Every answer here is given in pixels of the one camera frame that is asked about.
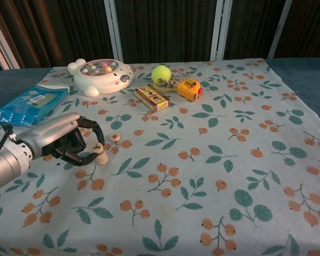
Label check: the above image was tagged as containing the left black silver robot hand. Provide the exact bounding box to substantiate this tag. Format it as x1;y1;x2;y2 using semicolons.
14;112;106;166

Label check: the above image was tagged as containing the blue tissue pack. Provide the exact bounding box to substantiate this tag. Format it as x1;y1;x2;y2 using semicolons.
0;82;71;126

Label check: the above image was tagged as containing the white seal fishing toy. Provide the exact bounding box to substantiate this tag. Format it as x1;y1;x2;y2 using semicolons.
67;58;135;97

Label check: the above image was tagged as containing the dark ribbed partition panel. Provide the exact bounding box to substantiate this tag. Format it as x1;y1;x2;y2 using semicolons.
114;0;219;63
0;0;115;70
223;0;287;60
273;0;320;59

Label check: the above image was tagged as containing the yellow red card box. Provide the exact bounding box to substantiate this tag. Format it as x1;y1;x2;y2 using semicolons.
134;84;172;111

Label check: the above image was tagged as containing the yellow tennis ball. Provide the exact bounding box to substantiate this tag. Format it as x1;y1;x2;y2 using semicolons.
151;65;172;83

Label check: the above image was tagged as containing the floral fruit print tablecloth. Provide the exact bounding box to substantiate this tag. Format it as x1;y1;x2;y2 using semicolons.
0;59;320;256

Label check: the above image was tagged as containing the yellow tape measure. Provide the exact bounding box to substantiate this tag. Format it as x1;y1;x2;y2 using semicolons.
177;78;204;102

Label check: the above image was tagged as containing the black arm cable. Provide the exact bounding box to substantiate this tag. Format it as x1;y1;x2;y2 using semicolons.
0;125;14;166

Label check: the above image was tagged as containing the white partition frame post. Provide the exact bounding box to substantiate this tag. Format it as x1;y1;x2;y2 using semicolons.
266;0;294;60
0;7;21;70
103;0;124;62
210;0;231;60

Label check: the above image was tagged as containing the metal keychain with ring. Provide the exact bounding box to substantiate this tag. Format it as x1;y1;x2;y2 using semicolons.
162;69;192;89

